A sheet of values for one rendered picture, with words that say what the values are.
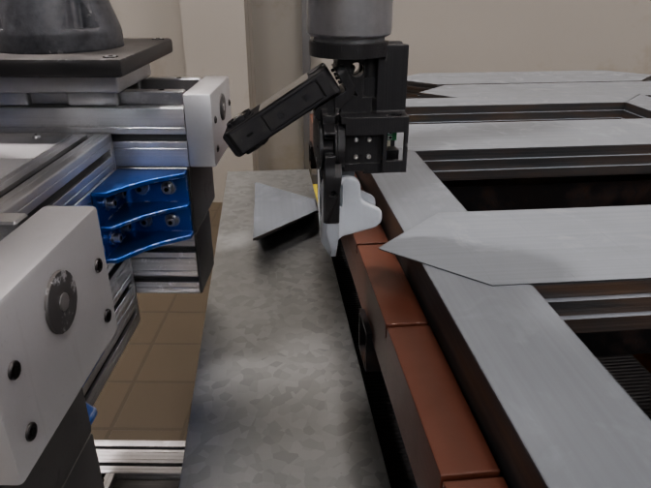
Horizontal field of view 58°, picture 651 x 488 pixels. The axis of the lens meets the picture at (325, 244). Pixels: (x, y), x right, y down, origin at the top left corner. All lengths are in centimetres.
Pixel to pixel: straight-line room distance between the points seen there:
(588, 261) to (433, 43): 269
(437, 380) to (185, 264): 42
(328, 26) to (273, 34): 270
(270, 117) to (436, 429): 29
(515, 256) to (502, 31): 275
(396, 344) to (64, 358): 29
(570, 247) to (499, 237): 7
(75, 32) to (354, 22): 37
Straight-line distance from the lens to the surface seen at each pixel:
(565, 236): 68
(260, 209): 110
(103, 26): 78
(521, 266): 60
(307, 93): 53
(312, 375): 72
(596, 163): 108
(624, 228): 73
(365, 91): 55
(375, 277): 63
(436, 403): 47
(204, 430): 66
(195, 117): 73
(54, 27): 76
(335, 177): 53
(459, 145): 100
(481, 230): 67
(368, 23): 52
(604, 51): 351
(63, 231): 35
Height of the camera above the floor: 112
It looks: 25 degrees down
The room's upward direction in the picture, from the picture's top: straight up
